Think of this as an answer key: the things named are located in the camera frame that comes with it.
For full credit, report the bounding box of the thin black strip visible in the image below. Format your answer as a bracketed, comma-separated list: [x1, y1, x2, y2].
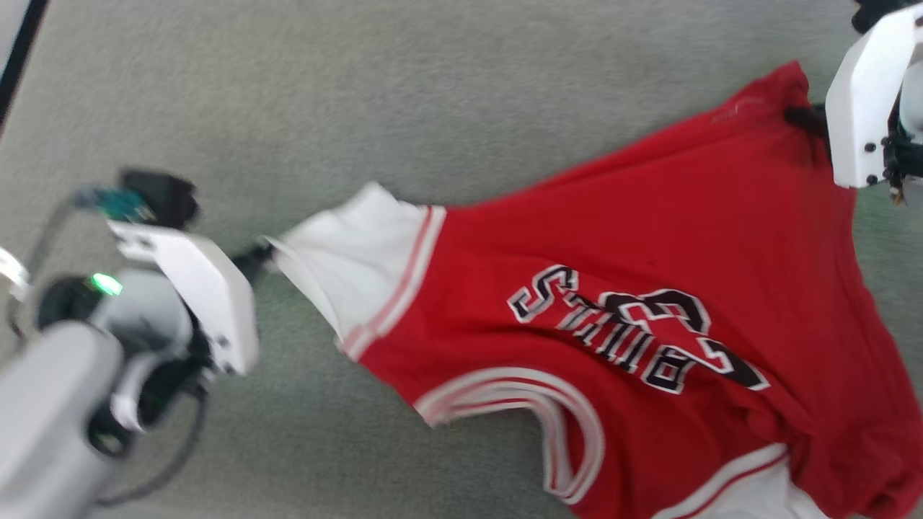
[0, 0, 50, 135]

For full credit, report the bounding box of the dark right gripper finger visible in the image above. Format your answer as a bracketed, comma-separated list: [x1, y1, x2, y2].
[782, 105, 831, 141]

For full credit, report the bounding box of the red basketball jersey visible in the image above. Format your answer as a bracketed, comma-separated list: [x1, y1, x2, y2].
[263, 61, 923, 519]

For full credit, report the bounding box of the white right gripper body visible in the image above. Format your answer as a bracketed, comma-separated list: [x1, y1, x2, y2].
[825, 3, 923, 190]

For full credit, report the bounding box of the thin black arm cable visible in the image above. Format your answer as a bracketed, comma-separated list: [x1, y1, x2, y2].
[97, 389, 210, 505]

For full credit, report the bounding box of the grey fabric sofa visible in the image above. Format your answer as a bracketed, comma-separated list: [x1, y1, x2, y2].
[0, 0, 923, 519]

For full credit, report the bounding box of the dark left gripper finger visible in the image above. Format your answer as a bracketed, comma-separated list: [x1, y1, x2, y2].
[231, 242, 279, 286]

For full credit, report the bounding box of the teal circuit board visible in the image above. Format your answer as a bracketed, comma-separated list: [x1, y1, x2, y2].
[76, 186, 156, 223]

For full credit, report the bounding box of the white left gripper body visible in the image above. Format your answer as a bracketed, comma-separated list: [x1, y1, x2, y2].
[108, 220, 260, 378]

